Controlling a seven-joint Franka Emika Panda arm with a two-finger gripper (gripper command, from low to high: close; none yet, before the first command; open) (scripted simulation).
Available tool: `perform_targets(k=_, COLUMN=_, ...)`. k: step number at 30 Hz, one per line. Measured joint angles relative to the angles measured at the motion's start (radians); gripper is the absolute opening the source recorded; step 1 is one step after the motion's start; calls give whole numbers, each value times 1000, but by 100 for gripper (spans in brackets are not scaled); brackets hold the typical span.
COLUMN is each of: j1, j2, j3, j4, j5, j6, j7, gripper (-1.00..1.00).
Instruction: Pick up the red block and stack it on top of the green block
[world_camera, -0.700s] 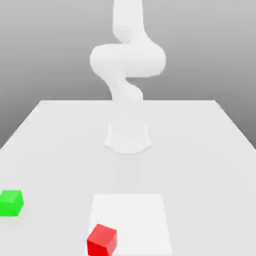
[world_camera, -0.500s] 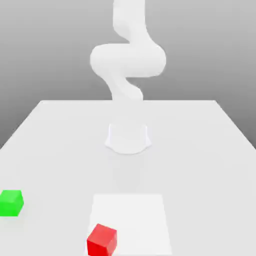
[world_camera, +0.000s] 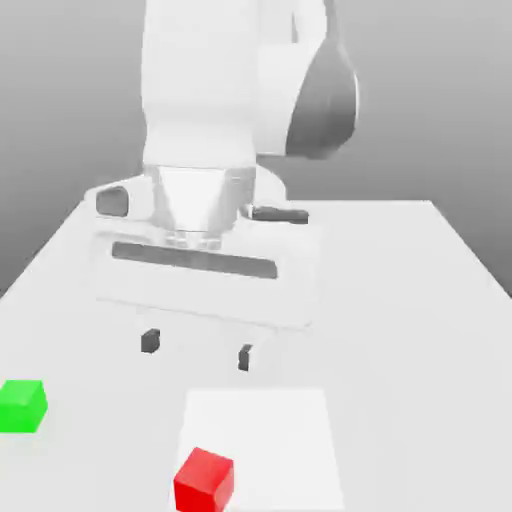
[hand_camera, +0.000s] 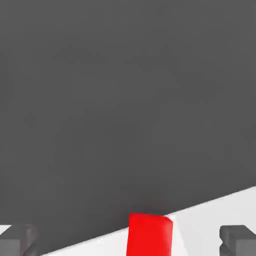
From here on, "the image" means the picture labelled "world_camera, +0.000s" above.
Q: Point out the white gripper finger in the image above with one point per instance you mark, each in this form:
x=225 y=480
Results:
x=150 y=340
x=244 y=357

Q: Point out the small green cube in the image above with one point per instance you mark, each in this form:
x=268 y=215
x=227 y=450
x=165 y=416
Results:
x=20 y=406

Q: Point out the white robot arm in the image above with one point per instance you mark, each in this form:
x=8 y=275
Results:
x=200 y=80

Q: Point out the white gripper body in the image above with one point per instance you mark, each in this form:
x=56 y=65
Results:
x=192 y=288

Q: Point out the small red cube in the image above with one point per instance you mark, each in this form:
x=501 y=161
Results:
x=202 y=482

